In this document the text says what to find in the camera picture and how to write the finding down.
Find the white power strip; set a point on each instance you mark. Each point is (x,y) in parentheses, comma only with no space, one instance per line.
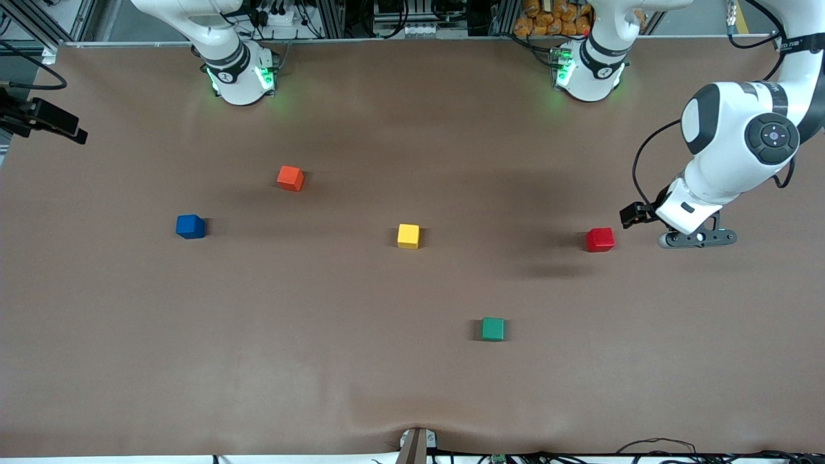
(280,18)

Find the orange snack bag pile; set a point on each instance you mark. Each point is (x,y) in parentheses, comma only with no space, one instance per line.
(548,18)

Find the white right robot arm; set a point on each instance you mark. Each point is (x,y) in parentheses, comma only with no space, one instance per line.
(225,45)

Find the black electronics rack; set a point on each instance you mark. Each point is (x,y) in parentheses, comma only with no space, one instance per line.
(399,13)

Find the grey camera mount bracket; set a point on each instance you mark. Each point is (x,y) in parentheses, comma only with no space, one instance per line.
(416,448)

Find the green wooden block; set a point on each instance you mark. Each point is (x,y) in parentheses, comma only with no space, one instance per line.
(493,328)

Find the aluminium frame post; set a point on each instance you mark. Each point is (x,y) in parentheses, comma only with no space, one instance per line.
(97,19)
(38,22)

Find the yellow wooden block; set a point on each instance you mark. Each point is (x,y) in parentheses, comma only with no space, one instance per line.
(408,236)

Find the blue wooden block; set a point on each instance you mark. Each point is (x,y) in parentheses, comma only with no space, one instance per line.
(189,227)

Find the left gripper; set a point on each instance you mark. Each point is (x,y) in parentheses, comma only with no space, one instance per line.
(646,212)

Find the brown table mat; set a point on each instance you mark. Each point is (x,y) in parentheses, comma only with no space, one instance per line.
(258,322)

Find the red wooden block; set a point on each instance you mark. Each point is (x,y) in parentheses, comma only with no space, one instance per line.
(599,240)

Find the orange wooden block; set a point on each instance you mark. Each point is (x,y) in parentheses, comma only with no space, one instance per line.
(290,178)

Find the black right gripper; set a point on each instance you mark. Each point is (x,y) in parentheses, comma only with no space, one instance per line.
(26,117)

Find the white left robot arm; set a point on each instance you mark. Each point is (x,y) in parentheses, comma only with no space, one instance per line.
(722,122)

